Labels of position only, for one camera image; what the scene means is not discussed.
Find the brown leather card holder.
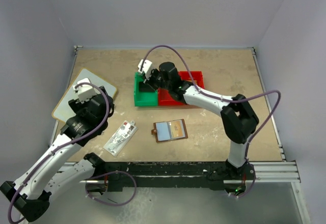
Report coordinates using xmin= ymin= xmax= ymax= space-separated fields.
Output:
xmin=151 ymin=119 xmax=188 ymax=143

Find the gold card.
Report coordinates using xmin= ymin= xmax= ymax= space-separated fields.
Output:
xmin=169 ymin=120 xmax=184 ymax=139

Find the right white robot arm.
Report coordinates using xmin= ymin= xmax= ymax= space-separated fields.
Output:
xmin=138 ymin=60 xmax=259 ymax=169

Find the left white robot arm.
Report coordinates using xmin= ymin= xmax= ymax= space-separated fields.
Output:
xmin=1 ymin=82 xmax=114 ymax=223

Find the grey chip card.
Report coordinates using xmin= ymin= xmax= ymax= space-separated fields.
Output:
xmin=138 ymin=81 xmax=155 ymax=93

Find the red middle plastic bin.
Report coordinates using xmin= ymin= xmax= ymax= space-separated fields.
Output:
xmin=158 ymin=89 xmax=186 ymax=106

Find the red plastic bin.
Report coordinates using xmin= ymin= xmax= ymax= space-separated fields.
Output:
xmin=158 ymin=89 xmax=186 ymax=106
xmin=178 ymin=71 xmax=205 ymax=89

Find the white board yellow rim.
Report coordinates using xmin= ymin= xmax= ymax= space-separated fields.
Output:
xmin=52 ymin=68 xmax=118 ymax=122

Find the red right plastic bin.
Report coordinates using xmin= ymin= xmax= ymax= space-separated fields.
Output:
xmin=178 ymin=71 xmax=205 ymax=89

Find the green plastic bin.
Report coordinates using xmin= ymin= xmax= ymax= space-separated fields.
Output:
xmin=133 ymin=72 xmax=158 ymax=107

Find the clear plastic packet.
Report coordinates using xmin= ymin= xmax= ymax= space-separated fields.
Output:
xmin=103 ymin=121 xmax=138 ymax=156

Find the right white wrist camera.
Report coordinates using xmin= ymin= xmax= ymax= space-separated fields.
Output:
xmin=138 ymin=59 xmax=154 ymax=79

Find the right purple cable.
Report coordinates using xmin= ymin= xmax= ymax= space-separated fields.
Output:
xmin=142 ymin=45 xmax=282 ymax=199

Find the purple cable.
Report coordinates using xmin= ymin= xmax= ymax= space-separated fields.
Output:
xmin=7 ymin=83 xmax=138 ymax=223
xmin=142 ymin=45 xmax=282 ymax=199

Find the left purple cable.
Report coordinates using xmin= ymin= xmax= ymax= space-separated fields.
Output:
xmin=7 ymin=83 xmax=138 ymax=223

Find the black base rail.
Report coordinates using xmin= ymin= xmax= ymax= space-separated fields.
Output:
xmin=86 ymin=161 xmax=256 ymax=193

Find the aluminium frame rail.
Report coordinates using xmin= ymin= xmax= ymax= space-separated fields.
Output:
xmin=61 ymin=160 xmax=303 ymax=184

